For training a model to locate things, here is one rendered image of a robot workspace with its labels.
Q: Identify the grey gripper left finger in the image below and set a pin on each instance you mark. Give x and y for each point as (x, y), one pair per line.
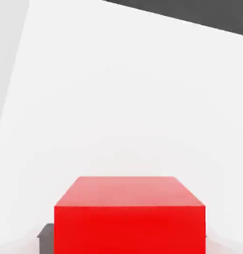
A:
(46, 241)

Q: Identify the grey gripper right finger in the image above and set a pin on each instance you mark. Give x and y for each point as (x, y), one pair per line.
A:
(209, 247)

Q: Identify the small red cube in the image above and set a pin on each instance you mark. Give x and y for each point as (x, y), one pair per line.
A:
(129, 228)

